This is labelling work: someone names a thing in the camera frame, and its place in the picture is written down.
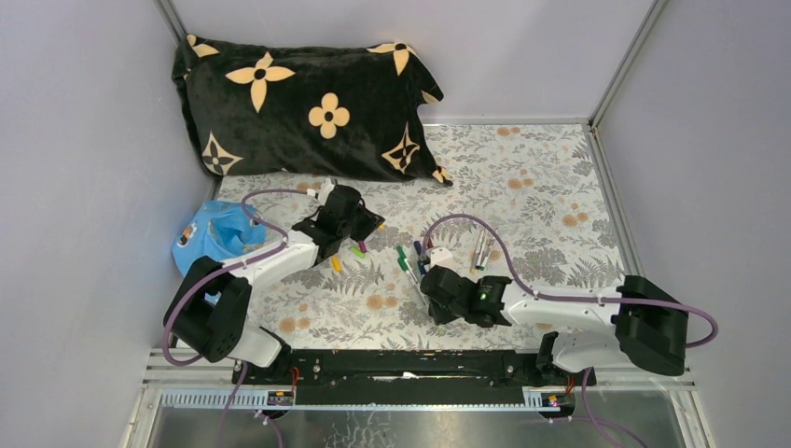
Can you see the bundle of coloured marker pens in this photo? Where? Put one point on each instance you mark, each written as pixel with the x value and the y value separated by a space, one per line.
pixel 403 263

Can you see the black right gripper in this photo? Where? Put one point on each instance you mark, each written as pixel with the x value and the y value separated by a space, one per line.
pixel 439 317

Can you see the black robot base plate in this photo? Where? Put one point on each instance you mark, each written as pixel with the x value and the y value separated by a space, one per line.
pixel 393 377

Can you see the blue cartoon cloth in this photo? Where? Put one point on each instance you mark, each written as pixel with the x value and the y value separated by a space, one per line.
pixel 219 230

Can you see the yellow pen cap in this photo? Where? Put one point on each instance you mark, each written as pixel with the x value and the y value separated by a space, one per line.
pixel 335 261

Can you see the aluminium frame rail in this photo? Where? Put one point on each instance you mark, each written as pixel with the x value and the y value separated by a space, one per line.
pixel 201 405

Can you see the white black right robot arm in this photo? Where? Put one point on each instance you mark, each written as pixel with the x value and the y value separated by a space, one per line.
pixel 582 335

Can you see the floral patterned table mat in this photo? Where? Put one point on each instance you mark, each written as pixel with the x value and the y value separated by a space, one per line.
pixel 536 185

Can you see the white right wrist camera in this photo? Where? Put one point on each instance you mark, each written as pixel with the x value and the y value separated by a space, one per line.
pixel 440 256

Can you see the green pen cap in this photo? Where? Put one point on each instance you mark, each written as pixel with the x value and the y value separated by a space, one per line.
pixel 357 251

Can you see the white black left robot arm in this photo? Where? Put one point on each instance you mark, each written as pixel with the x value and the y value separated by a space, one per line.
pixel 209 313

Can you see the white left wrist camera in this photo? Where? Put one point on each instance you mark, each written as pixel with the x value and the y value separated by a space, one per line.
pixel 325 189

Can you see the black floral pillow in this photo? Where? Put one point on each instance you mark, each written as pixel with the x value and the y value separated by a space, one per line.
pixel 346 112

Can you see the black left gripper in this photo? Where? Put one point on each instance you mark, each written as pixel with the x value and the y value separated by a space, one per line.
pixel 368 223

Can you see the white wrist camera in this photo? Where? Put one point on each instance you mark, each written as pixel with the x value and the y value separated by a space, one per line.
pixel 325 189
pixel 440 256

